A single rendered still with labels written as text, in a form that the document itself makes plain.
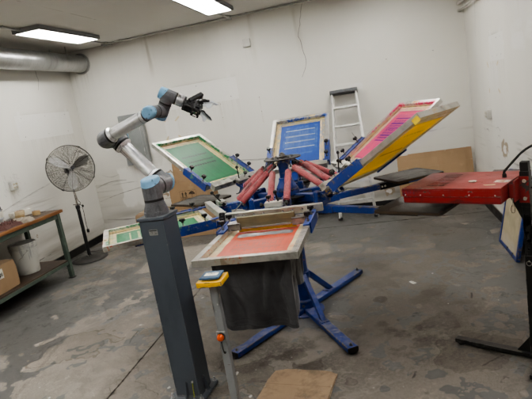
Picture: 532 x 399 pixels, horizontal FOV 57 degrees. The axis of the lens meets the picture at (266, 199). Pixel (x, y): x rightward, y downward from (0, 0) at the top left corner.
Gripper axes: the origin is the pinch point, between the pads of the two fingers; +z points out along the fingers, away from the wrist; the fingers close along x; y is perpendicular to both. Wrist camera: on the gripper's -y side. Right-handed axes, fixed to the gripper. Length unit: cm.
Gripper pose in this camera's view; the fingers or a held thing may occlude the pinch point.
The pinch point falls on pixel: (215, 112)
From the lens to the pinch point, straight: 302.8
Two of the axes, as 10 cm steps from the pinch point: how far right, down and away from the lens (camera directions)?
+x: 3.5, -5.0, -7.9
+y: -1.8, 7.9, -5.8
